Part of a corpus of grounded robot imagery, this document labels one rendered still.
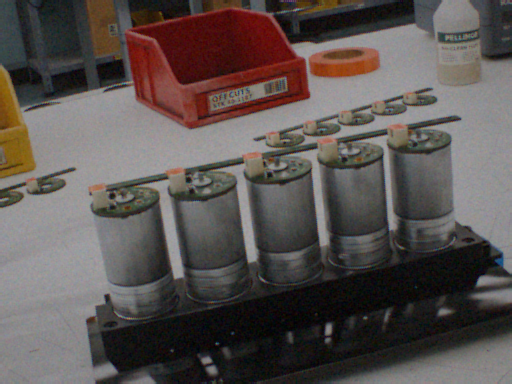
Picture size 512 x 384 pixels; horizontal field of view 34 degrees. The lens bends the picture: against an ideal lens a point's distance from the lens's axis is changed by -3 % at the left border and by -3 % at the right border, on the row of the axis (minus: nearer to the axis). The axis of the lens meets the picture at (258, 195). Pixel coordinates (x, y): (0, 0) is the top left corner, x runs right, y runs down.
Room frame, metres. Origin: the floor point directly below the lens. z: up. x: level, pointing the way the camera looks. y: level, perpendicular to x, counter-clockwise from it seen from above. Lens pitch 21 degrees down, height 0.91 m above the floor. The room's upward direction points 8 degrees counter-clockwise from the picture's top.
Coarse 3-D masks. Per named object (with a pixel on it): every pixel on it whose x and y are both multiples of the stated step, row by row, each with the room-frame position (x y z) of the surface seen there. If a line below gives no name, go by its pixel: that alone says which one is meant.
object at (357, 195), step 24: (336, 168) 0.29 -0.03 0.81; (360, 168) 0.28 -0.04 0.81; (336, 192) 0.29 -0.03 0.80; (360, 192) 0.28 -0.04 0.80; (384, 192) 0.29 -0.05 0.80; (336, 216) 0.29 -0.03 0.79; (360, 216) 0.28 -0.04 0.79; (384, 216) 0.29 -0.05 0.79; (336, 240) 0.29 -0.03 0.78; (360, 240) 0.28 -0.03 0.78; (384, 240) 0.29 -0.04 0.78; (336, 264) 0.29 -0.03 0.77; (360, 264) 0.28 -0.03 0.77
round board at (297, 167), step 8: (264, 160) 0.30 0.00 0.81; (280, 160) 0.30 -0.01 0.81; (288, 160) 0.30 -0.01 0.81; (296, 160) 0.30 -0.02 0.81; (304, 160) 0.29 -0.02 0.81; (288, 168) 0.29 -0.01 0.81; (296, 168) 0.29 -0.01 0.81; (304, 168) 0.29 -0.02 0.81; (312, 168) 0.29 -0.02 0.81; (248, 176) 0.29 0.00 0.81; (256, 176) 0.28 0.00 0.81; (264, 176) 0.28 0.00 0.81; (272, 176) 0.28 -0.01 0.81; (288, 176) 0.28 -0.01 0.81; (296, 176) 0.28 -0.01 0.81
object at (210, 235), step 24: (192, 216) 0.27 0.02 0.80; (216, 216) 0.27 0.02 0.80; (240, 216) 0.28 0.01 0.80; (192, 240) 0.27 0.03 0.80; (216, 240) 0.27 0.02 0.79; (240, 240) 0.28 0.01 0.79; (192, 264) 0.28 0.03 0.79; (216, 264) 0.27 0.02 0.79; (240, 264) 0.28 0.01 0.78; (192, 288) 0.28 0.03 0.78; (216, 288) 0.27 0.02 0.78; (240, 288) 0.28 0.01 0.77
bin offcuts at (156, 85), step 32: (128, 32) 0.67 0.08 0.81; (160, 32) 0.69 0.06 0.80; (192, 32) 0.70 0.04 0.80; (224, 32) 0.71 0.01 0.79; (256, 32) 0.68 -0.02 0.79; (160, 64) 0.61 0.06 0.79; (192, 64) 0.70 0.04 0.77; (224, 64) 0.71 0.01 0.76; (256, 64) 0.68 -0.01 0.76; (288, 64) 0.60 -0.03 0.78; (160, 96) 0.62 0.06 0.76; (192, 96) 0.57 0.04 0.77; (224, 96) 0.58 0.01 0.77; (256, 96) 0.59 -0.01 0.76; (288, 96) 0.60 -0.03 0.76; (192, 128) 0.57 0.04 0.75
